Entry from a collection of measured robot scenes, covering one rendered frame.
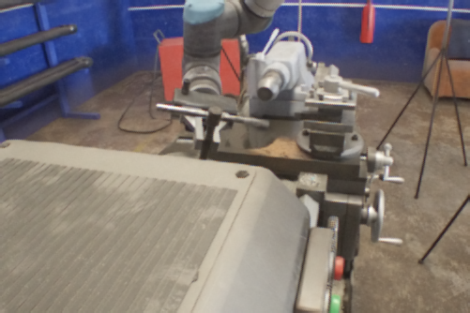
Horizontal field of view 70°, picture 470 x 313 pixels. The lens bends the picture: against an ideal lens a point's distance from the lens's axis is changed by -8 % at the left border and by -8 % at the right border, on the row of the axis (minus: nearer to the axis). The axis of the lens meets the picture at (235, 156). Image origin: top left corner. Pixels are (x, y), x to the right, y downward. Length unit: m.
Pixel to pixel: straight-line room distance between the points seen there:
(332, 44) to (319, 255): 4.91
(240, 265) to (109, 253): 0.11
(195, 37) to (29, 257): 0.61
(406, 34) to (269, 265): 5.01
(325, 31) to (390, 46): 0.90
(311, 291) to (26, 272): 0.26
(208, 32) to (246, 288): 0.62
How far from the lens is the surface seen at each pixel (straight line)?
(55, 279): 0.33
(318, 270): 0.39
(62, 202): 0.42
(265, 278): 0.33
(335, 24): 5.20
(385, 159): 1.42
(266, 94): 1.39
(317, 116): 1.21
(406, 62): 5.35
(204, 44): 0.84
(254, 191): 0.39
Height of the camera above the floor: 1.56
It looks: 29 degrees down
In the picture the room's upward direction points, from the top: 3 degrees counter-clockwise
